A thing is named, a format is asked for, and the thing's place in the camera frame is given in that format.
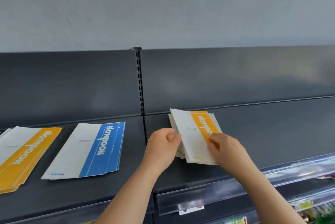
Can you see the person's right hand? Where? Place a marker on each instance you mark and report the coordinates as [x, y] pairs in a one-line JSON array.
[[231, 155]]

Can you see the person's left hand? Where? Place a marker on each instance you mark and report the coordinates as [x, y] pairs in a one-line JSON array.
[[161, 150]]

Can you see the pile of white notebooks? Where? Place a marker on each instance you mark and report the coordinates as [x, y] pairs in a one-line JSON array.
[[191, 137]]

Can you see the small blue notebook stack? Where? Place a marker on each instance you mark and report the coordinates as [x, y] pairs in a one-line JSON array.
[[78, 150]]

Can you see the small orange notebook stack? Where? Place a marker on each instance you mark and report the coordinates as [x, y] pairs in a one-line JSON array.
[[23, 153]]

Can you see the person's left forearm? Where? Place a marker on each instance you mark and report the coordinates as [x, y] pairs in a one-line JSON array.
[[128, 197]]

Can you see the yellow green price tag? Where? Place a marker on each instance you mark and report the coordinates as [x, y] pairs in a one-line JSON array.
[[303, 205], [238, 220]]

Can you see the slotted dark metal upright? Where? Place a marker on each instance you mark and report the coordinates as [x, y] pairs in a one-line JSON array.
[[140, 85]]

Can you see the dark grey back panel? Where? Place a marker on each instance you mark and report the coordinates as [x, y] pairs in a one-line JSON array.
[[235, 77], [65, 85]]

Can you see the red green snack packet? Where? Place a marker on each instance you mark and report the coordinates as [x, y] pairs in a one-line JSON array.
[[325, 176]]

